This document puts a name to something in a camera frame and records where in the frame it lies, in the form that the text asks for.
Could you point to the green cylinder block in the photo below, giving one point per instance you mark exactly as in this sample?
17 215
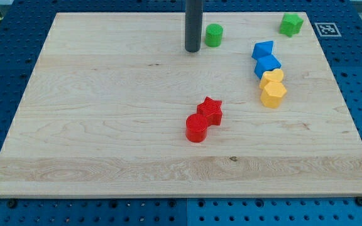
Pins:
213 35

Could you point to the red star block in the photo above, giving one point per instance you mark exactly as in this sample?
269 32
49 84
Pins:
211 109

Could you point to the green star block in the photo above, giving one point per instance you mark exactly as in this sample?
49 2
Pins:
291 24

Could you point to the red cylinder block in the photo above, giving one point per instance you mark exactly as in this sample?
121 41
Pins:
196 128

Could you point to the light wooden board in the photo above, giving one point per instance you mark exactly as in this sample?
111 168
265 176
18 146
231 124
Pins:
103 114

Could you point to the yellow hexagon block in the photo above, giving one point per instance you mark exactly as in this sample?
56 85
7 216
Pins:
273 94

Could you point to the blue cube block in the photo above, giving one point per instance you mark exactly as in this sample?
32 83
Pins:
266 63

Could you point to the yellow heart block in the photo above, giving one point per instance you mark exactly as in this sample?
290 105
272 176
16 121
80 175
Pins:
276 75

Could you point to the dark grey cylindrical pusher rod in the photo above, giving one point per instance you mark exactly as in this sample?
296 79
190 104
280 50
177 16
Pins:
193 25

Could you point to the blue triangle block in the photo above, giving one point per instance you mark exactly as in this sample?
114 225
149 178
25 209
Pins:
262 49

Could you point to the white fiducial marker tag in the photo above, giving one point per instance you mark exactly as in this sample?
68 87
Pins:
327 29

